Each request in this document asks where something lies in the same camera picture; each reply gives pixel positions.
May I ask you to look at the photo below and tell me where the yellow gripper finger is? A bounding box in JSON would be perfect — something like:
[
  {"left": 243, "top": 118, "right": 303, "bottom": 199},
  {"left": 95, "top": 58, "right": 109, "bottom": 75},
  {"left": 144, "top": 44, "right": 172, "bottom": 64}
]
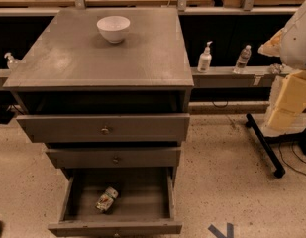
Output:
[
  {"left": 264, "top": 70, "right": 306, "bottom": 132},
  {"left": 258, "top": 29, "right": 284, "bottom": 57}
]

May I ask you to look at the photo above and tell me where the green 7up can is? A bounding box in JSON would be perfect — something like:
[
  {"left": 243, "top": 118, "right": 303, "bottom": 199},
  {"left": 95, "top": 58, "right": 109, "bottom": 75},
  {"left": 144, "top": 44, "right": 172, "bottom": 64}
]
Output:
[{"left": 95, "top": 186, "right": 119, "bottom": 213}]

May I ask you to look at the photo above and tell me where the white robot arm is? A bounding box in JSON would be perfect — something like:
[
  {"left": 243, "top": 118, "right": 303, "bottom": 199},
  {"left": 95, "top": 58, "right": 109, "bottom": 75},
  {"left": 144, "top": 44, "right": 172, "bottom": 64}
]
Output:
[{"left": 258, "top": 0, "right": 306, "bottom": 132}]

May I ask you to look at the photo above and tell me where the grey top drawer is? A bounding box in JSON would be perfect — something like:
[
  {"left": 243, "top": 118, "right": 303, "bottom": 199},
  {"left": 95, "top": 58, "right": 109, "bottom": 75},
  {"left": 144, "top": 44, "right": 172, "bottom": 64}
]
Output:
[{"left": 17, "top": 114, "right": 189, "bottom": 143}]

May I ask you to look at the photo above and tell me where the grey wooden drawer cabinet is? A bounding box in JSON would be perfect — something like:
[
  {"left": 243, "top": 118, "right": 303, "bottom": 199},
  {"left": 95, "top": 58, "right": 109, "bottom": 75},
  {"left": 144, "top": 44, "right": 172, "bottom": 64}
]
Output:
[{"left": 2, "top": 7, "right": 195, "bottom": 238}]

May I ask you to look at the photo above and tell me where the grey open bottom drawer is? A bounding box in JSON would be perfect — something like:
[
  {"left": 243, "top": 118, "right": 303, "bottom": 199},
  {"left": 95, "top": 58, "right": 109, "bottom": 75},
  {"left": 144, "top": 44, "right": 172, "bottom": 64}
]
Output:
[{"left": 48, "top": 168, "right": 182, "bottom": 238}]

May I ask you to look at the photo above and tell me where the grey middle drawer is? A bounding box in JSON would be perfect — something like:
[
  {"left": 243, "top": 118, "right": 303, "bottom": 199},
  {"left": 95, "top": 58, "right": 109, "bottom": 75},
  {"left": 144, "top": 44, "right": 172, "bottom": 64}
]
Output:
[{"left": 47, "top": 147, "right": 181, "bottom": 169}]

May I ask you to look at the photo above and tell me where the crumpled clear plastic wrap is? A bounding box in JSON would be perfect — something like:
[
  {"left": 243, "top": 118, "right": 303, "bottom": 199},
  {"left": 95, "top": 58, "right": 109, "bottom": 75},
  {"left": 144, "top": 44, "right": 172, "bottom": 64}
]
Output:
[{"left": 269, "top": 63, "right": 284, "bottom": 74}]

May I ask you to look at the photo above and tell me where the clear plastic water bottle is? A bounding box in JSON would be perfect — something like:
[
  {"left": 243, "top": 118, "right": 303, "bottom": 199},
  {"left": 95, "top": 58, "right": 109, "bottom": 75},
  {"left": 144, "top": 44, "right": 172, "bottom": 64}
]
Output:
[{"left": 233, "top": 45, "right": 252, "bottom": 74}]

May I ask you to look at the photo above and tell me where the black stand base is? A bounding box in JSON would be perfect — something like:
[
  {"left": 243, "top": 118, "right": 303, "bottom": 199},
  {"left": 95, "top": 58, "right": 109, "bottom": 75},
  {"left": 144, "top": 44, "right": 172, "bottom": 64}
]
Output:
[{"left": 246, "top": 114, "right": 306, "bottom": 178}]

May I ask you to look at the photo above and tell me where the white pump lotion bottle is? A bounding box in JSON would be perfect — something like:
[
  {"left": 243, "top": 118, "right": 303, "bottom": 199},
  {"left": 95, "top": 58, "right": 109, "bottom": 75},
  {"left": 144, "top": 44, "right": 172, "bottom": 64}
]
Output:
[{"left": 197, "top": 41, "right": 212, "bottom": 72}]

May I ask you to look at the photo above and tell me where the white ceramic bowl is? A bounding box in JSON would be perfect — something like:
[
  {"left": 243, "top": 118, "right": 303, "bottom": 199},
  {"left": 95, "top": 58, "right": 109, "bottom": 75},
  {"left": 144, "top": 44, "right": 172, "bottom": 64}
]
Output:
[{"left": 97, "top": 16, "right": 131, "bottom": 44}]

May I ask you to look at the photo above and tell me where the black floor cable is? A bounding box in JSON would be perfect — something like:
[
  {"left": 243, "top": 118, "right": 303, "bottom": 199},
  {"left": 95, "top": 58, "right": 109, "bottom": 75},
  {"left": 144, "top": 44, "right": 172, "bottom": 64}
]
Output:
[{"left": 278, "top": 142, "right": 306, "bottom": 179}]

